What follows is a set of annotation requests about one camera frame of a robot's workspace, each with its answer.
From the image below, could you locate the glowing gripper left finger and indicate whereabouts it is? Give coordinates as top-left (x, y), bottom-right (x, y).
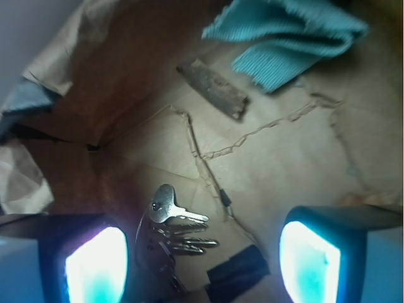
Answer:
top-left (1, 214), bottom-right (128, 302)

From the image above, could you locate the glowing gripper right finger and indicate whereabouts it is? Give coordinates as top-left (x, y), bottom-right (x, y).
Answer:
top-left (279, 205), bottom-right (403, 302)

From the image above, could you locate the brown paper bag bin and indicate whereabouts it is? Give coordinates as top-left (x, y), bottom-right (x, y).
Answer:
top-left (0, 0), bottom-right (404, 303)

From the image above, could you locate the dark wood bark piece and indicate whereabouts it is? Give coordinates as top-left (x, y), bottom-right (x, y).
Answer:
top-left (176, 59), bottom-right (248, 121)

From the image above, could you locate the teal folded cloth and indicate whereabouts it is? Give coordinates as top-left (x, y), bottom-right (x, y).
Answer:
top-left (201, 1), bottom-right (368, 93)

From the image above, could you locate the silver key bunch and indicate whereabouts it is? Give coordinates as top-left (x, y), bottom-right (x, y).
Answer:
top-left (134, 184), bottom-right (219, 294)

